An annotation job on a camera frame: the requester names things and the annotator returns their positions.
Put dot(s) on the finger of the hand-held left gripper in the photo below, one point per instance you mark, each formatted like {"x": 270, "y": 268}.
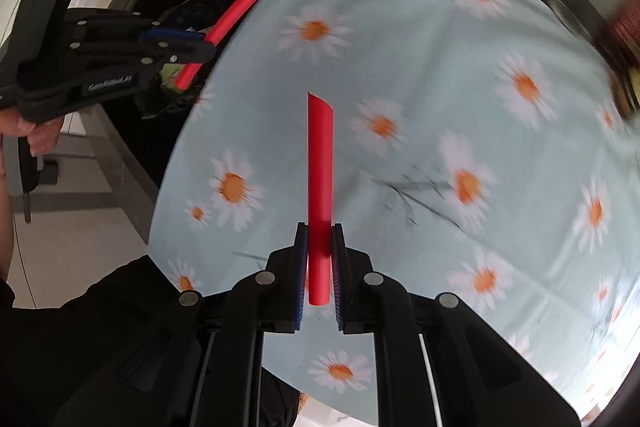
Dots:
{"x": 172, "y": 37}
{"x": 185, "y": 54}

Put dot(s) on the person's left forearm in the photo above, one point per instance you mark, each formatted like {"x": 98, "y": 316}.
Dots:
{"x": 5, "y": 232}

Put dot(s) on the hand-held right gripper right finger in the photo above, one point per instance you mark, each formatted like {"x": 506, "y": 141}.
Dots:
{"x": 337, "y": 279}

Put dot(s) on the red straw piece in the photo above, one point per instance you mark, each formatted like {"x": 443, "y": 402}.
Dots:
{"x": 320, "y": 182}
{"x": 235, "y": 12}

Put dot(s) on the daisy print tablecloth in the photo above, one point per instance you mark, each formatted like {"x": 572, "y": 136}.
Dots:
{"x": 425, "y": 72}

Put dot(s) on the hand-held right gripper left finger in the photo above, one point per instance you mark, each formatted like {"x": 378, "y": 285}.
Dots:
{"x": 301, "y": 279}

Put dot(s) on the person's left hand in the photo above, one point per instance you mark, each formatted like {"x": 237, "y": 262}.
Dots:
{"x": 47, "y": 134}

